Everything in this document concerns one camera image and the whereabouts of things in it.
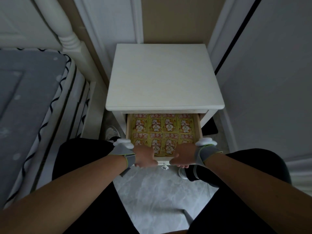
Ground white wrist tracker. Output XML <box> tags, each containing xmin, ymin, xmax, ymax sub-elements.
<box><xmin>113</xmin><ymin>138</ymin><xmax>135</xmax><ymax>150</ymax></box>
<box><xmin>196</xmin><ymin>136</ymin><xmax>217</xmax><ymax>147</ymax></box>

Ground person's left white shoe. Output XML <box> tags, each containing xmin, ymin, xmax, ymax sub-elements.
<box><xmin>106</xmin><ymin>126</ymin><xmax>121</xmax><ymax>142</ymax></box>

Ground grey wristband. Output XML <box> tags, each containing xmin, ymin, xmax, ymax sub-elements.
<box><xmin>108</xmin><ymin>143</ymin><xmax>136</xmax><ymax>177</ymax></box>
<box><xmin>194</xmin><ymin>145</ymin><xmax>224</xmax><ymax>168</ymax></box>

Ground person's left forearm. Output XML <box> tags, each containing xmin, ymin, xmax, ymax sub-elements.
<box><xmin>0</xmin><ymin>154</ymin><xmax>128</xmax><ymax>234</ymax></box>

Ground person's right forearm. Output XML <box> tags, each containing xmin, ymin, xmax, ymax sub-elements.
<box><xmin>204</xmin><ymin>153</ymin><xmax>312</xmax><ymax>234</ymax></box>

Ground yellow packets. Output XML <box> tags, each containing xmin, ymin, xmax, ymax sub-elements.
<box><xmin>131</xmin><ymin>113</ymin><xmax>195</xmax><ymax>156</ymax></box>

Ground black striped sock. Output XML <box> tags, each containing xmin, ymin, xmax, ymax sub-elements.
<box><xmin>186</xmin><ymin>165</ymin><xmax>220</xmax><ymax>188</ymax></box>

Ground grey mattress with striped edge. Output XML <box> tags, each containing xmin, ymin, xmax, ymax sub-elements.
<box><xmin>0</xmin><ymin>48</ymin><xmax>92</xmax><ymax>210</ymax></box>

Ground white bedside table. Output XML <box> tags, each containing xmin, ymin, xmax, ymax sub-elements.
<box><xmin>105</xmin><ymin>44</ymin><xmax>225</xmax><ymax>139</ymax></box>

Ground white bed frame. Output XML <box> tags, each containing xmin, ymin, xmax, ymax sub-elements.
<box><xmin>0</xmin><ymin>0</ymin><xmax>109</xmax><ymax>139</ymax></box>

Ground person's right hand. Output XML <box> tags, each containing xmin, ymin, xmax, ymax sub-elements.
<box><xmin>169</xmin><ymin>143</ymin><xmax>198</xmax><ymax>169</ymax></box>

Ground person's left hand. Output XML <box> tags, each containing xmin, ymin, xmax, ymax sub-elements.
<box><xmin>133</xmin><ymin>145</ymin><xmax>159</xmax><ymax>169</ymax></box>

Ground person's black trousers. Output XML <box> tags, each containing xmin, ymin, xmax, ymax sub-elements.
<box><xmin>52</xmin><ymin>138</ymin><xmax>292</xmax><ymax>234</ymax></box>

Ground white wardrobe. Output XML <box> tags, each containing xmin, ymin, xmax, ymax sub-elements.
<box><xmin>214</xmin><ymin>0</ymin><xmax>312</xmax><ymax>195</ymax></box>

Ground wooden drawer with white front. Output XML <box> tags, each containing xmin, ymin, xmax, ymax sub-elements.
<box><xmin>125</xmin><ymin>113</ymin><xmax>204</xmax><ymax>166</ymax></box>

